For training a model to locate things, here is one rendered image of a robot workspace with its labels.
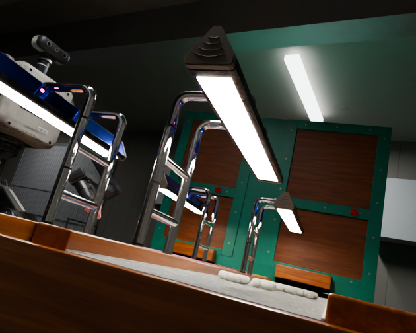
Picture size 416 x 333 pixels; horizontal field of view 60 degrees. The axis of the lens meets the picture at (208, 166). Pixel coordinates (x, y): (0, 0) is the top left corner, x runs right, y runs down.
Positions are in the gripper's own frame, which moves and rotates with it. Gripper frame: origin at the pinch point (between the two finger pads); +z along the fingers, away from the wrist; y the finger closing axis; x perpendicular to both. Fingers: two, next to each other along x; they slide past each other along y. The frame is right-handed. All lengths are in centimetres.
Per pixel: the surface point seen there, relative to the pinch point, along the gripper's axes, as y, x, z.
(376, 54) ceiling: 132, -204, -33
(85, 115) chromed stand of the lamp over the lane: -67, -38, 15
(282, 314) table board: -98, -52, 77
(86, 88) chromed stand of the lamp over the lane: -68, -42, 10
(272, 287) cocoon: -47, -47, 70
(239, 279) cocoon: -54, -43, 66
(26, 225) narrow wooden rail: -71, -15, 32
